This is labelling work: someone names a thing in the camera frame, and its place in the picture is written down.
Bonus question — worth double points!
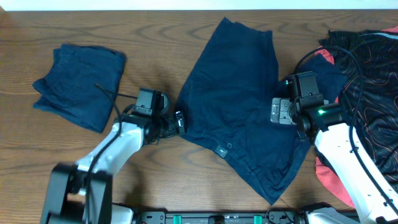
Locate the navy blue shorts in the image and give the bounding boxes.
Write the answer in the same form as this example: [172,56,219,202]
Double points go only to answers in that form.
[32,44,126,133]
[174,17,348,206]

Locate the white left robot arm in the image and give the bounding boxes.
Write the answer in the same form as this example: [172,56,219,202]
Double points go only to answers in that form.
[40,91,187,223]

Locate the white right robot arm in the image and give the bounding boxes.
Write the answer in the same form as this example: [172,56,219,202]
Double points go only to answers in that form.
[271,95,397,223]

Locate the red garment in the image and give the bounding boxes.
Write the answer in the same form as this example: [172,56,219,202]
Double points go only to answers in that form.
[313,26,398,209]

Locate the black patterned sports shirt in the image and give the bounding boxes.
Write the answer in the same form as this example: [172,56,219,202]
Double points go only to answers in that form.
[319,28,397,189]

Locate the folded navy blue shorts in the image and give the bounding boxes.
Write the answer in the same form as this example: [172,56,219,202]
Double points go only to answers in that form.
[32,44,126,133]

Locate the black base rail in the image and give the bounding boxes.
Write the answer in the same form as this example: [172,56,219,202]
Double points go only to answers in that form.
[102,203,361,224]

